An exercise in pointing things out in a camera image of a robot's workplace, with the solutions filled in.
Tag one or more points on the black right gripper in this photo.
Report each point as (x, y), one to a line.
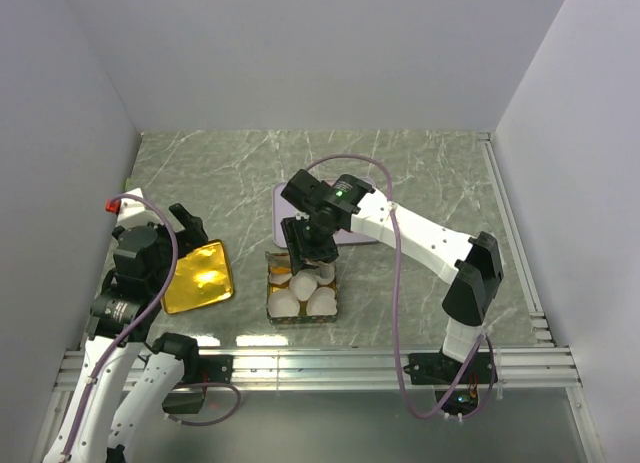
(299, 250)

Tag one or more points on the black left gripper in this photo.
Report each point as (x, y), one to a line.
(192, 235)

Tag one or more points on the gold tin lid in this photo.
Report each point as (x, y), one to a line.
(202, 278)

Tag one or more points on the metal tongs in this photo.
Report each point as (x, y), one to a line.
(278, 263)

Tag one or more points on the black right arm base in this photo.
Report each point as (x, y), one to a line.
(439, 370)

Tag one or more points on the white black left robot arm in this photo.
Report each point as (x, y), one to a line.
(124, 380)

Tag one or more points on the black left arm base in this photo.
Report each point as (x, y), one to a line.
(207, 369)

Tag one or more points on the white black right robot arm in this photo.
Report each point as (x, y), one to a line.
(470, 265)

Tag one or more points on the white paper cup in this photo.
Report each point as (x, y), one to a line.
(322, 302)
(279, 275)
(303, 285)
(283, 303)
(326, 274)

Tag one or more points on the lavender plastic tray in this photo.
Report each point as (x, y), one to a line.
(282, 209)

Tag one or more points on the gold green cookie tin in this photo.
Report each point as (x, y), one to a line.
(302, 318)

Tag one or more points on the white camera mount red button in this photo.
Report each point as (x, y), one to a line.
(129, 212)

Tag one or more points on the aluminium frame rail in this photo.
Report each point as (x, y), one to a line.
(360, 369)

